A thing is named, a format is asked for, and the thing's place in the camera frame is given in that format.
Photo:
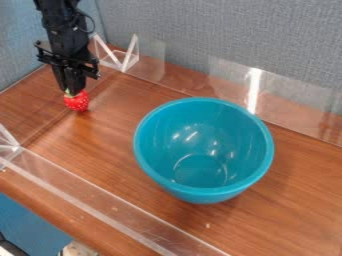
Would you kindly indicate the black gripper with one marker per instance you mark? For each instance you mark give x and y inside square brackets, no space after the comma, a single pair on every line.
[66,50]

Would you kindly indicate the red toy strawberry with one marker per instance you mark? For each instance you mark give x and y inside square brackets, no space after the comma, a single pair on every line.
[78,102]

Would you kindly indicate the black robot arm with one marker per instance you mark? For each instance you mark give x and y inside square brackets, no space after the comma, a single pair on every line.
[58,12]

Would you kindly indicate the blue plastic bowl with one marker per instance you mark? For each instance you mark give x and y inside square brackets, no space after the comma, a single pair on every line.
[204,148]

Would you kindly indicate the clear acrylic front barrier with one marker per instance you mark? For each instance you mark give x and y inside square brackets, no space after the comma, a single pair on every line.
[51,189]

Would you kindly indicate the clear acrylic barrier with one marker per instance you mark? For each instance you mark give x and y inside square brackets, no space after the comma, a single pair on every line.
[51,189]
[296,105]

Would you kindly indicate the clear acrylic back barrier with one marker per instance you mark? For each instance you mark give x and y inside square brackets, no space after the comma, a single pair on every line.
[296,105]

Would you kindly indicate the clear acrylic corner bracket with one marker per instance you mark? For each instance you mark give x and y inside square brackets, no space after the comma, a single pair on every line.
[117,59]

